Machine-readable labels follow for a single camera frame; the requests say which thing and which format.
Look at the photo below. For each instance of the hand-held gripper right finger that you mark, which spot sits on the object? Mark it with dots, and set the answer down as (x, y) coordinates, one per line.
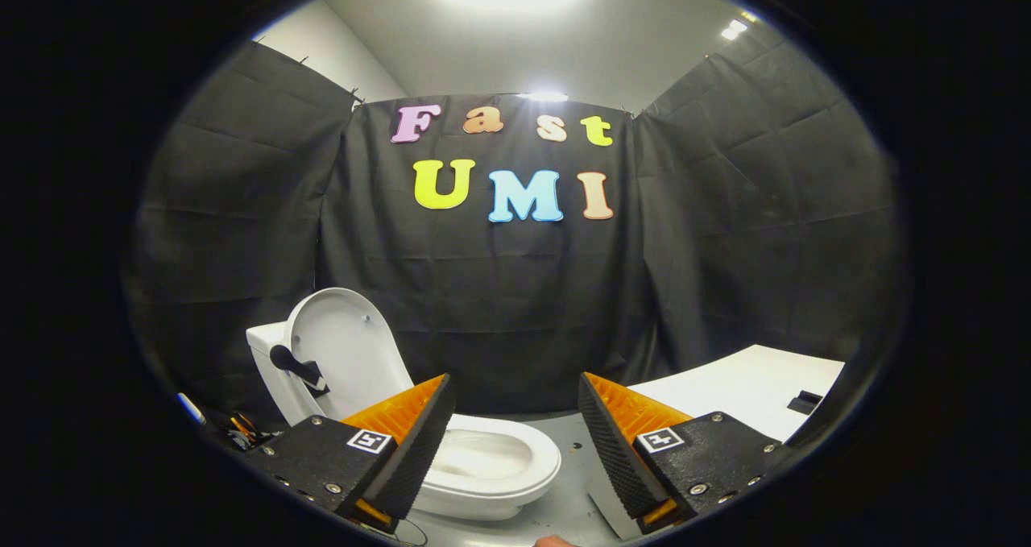
(616, 450)

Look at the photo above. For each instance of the white toilet lid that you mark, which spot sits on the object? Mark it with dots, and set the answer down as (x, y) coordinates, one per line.
(346, 346)

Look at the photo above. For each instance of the white toilet seat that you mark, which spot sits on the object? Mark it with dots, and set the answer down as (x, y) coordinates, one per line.
(544, 454)

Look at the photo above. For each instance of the small ceiling light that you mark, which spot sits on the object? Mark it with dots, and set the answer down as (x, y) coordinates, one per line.
(734, 28)

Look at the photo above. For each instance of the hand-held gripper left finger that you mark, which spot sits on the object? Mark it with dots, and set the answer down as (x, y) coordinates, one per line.
(415, 458)

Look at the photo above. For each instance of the white and blue object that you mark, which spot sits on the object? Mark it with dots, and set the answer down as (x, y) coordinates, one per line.
(191, 408)

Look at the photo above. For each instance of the white ceramic toilet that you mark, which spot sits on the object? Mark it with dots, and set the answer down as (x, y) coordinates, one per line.
(483, 500)

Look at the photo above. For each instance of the black backdrop cloth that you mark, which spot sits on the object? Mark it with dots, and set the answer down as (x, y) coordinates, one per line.
(515, 305)

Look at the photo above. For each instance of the white drawer cabinet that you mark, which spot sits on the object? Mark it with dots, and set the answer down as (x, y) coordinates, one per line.
(741, 386)

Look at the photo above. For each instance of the black block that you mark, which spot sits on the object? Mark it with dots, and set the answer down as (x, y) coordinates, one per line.
(805, 402)

